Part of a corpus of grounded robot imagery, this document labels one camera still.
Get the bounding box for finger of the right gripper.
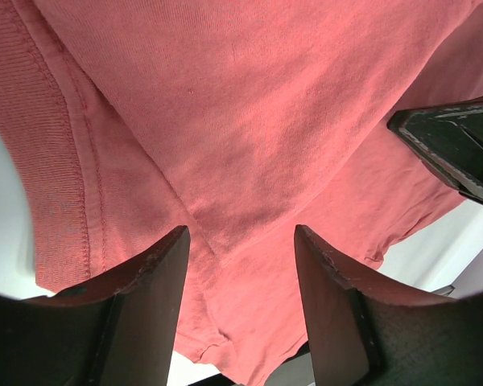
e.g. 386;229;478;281
387;98;483;205

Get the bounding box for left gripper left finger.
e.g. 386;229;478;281
0;226;190;385

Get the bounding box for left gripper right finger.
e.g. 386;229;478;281
294;225;483;385

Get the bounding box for salmon pink t shirt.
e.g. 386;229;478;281
0;1;483;385

